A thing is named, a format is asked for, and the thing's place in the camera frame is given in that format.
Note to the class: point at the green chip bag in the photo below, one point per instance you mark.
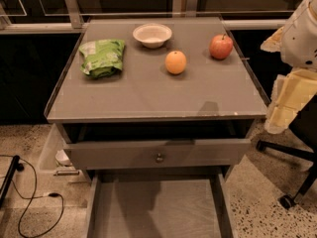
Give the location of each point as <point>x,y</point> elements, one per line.
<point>102,58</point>

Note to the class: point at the grey open middle drawer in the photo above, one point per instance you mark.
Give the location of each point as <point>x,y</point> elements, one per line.
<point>157,206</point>

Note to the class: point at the red apple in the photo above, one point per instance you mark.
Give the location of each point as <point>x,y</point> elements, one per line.
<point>220,47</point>

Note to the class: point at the black stand leg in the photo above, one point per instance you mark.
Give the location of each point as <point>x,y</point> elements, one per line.
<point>15,166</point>

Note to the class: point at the grey top drawer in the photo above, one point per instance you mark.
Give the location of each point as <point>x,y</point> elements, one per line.
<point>156,154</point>

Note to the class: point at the grey drawer cabinet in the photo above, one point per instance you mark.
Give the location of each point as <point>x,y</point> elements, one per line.
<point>210,100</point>

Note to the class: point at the white paper bowl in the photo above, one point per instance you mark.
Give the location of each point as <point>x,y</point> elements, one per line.
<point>152,35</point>

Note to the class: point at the orange fruit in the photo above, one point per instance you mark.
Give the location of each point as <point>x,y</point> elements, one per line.
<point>175,62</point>

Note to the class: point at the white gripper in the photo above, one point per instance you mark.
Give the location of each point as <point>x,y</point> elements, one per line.
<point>299,42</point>

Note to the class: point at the black office chair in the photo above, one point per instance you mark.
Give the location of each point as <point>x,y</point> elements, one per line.
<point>304,127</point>

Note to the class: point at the metal window bracket left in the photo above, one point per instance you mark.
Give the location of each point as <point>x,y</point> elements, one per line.
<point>74,14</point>

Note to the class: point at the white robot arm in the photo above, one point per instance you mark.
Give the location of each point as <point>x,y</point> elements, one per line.
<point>297,43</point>

